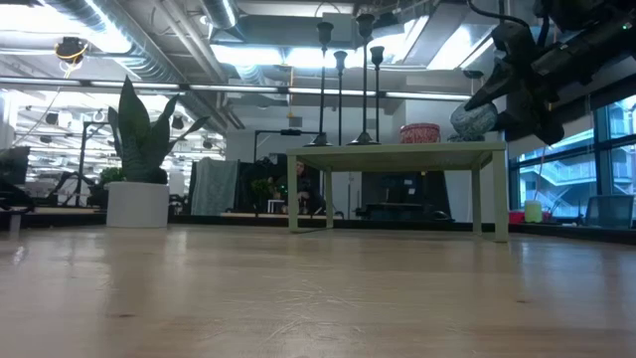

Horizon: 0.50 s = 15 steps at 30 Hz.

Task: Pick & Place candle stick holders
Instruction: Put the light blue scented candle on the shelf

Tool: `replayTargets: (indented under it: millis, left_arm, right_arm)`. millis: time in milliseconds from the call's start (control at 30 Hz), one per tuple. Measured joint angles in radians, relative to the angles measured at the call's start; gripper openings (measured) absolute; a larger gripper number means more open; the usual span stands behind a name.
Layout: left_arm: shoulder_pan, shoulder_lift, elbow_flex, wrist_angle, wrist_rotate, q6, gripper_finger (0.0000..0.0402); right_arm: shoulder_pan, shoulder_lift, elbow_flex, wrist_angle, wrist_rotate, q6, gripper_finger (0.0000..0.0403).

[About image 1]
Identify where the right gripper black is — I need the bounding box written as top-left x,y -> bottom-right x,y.
463,61 -> 593,147

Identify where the teal patterned tin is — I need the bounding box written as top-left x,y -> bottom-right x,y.
448,100 -> 499,138

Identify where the red patterned tin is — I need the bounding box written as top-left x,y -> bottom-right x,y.
398,122 -> 442,146

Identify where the pale green container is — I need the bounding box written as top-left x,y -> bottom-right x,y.
524,199 -> 544,225

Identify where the green perforated metal shelf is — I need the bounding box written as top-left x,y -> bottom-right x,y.
285,140 -> 510,244

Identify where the dark background cabinet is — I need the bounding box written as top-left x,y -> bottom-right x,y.
361,171 -> 452,223

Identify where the person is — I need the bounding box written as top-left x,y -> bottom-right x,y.
285,159 -> 327,216

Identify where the small background potted tree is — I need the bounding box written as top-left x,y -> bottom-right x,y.
249,177 -> 272,216

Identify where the long hanging light bar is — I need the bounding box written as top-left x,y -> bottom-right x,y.
0,76 -> 481,103

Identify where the grey hanging cloth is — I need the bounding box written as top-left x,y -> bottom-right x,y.
191,157 -> 240,217

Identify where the snake plant in white pot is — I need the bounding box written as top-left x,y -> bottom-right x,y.
105,75 -> 211,230

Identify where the black metal stand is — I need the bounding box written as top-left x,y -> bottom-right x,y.
78,120 -> 125,183

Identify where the black round ceiling device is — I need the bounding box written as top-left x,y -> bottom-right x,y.
53,36 -> 90,66

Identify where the black monitor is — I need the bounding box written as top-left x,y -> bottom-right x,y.
0,145 -> 30,186

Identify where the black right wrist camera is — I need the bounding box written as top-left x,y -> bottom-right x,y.
490,22 -> 539,69

